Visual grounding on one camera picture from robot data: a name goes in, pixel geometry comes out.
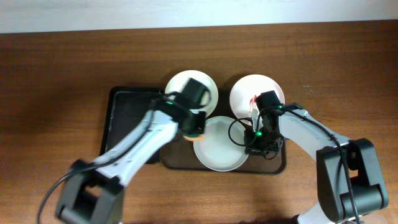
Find green orange sponge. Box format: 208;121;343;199
182;134;203;142

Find pale green plate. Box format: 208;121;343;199
193;116;249;172

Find cream plate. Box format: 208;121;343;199
165;70;218;117

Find pinkish white plate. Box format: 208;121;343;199
229;74;285;118

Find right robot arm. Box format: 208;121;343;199
244;91;389;223

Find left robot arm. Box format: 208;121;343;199
55;78;211;223

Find large brown tray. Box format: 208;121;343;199
154;89;287;175

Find small black tray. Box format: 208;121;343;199
99;86;164;155

